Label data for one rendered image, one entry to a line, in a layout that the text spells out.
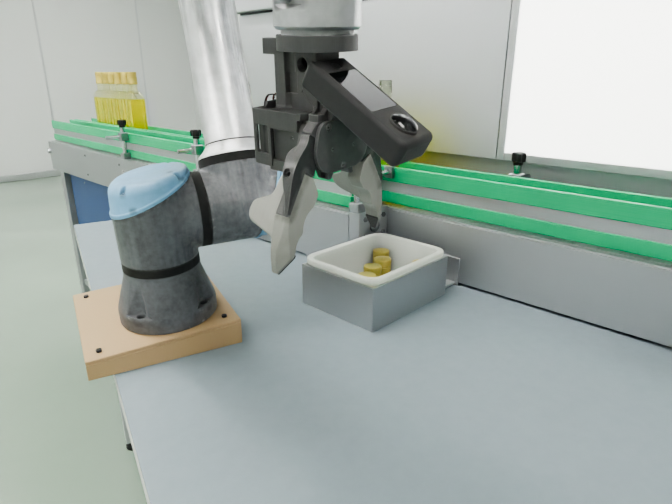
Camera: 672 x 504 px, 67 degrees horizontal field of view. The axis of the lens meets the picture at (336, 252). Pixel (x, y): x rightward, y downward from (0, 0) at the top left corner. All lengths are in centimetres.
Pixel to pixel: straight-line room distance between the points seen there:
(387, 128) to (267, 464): 39
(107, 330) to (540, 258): 73
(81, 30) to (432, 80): 617
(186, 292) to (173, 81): 688
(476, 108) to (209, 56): 61
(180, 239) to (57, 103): 627
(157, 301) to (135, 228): 11
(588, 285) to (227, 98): 66
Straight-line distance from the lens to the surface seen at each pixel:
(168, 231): 76
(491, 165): 122
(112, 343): 82
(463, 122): 121
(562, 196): 95
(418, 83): 127
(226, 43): 84
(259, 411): 69
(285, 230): 44
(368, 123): 42
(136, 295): 82
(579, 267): 95
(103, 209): 225
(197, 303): 81
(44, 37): 701
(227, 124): 81
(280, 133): 48
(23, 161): 693
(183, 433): 67
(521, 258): 99
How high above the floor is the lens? 116
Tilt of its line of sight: 19 degrees down
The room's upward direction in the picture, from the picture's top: straight up
